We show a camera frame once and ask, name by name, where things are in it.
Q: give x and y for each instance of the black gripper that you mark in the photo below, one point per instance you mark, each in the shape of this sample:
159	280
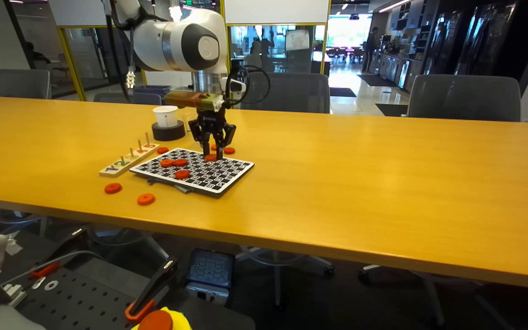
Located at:
210	115

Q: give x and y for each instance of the orange disc with hole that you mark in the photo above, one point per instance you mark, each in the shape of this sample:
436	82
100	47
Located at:
179	162
229	151
161	150
144	199
212	148
166	162
111	188
181	175
210	159

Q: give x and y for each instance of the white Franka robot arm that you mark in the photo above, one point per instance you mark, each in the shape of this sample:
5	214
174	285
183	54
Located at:
165	43

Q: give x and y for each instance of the wooden number puzzle board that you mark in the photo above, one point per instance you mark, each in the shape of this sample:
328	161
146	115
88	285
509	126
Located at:
122	164

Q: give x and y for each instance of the black white checkerboard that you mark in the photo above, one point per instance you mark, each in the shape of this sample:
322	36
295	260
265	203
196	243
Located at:
214	175

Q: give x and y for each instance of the white paper cup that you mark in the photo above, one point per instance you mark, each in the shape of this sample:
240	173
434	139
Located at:
165	117

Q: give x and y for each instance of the grey piece under checkerboard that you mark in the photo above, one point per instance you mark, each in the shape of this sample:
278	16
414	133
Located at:
181	188

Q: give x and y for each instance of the grey office chair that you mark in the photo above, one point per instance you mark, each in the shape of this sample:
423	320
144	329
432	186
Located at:
18	84
462	98
284	93
128	96

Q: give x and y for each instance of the grey floor box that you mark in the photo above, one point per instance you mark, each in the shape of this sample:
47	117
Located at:
209	272

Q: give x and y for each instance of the grey chair wheel base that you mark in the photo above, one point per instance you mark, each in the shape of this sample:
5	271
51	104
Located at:
275	282

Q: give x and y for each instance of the orange black bar clamp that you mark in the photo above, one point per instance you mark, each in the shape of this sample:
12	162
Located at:
154	287

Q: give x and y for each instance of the yellow emergency stop button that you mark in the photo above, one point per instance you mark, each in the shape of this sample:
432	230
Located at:
159	322

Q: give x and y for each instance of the black perforated plate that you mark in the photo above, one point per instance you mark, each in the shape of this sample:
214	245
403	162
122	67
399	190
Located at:
73	304

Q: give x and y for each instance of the tan wrist camera mount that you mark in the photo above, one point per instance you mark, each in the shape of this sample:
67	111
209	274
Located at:
183	100

